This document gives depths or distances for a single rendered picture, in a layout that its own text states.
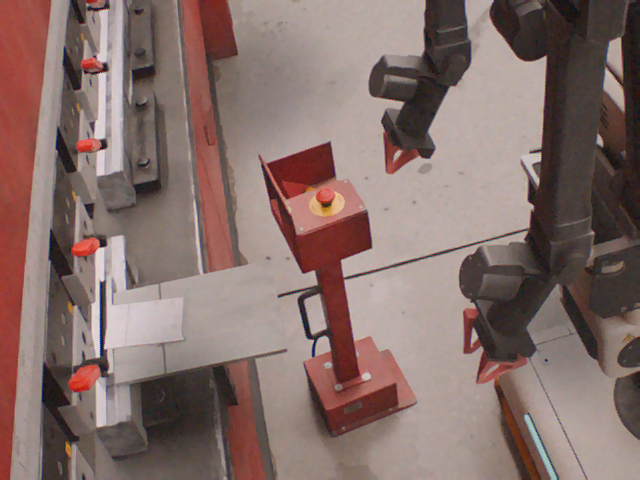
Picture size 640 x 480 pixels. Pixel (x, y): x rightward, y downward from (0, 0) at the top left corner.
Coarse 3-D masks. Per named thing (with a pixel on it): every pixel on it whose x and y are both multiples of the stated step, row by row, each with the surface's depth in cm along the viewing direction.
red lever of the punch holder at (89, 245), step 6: (102, 234) 114; (84, 240) 108; (90, 240) 108; (96, 240) 110; (102, 240) 113; (78, 246) 106; (84, 246) 106; (90, 246) 106; (96, 246) 110; (102, 246) 114; (78, 252) 106; (84, 252) 106; (90, 252) 106
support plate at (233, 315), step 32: (192, 288) 141; (224, 288) 140; (256, 288) 139; (128, 320) 138; (192, 320) 137; (224, 320) 136; (256, 320) 135; (128, 352) 134; (160, 352) 133; (192, 352) 132; (224, 352) 132; (256, 352) 131; (128, 384) 131
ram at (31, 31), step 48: (0, 0) 102; (48, 0) 127; (0, 48) 98; (0, 96) 95; (0, 144) 92; (48, 144) 112; (0, 192) 89; (48, 192) 107; (0, 240) 86; (48, 240) 103; (0, 288) 83; (0, 336) 80; (0, 384) 77; (0, 432) 75
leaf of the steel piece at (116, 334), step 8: (120, 304) 140; (128, 304) 140; (112, 312) 139; (120, 312) 139; (112, 320) 138; (120, 320) 138; (112, 328) 137; (120, 328) 137; (112, 336) 136; (120, 336) 136; (112, 344) 135; (120, 344) 135
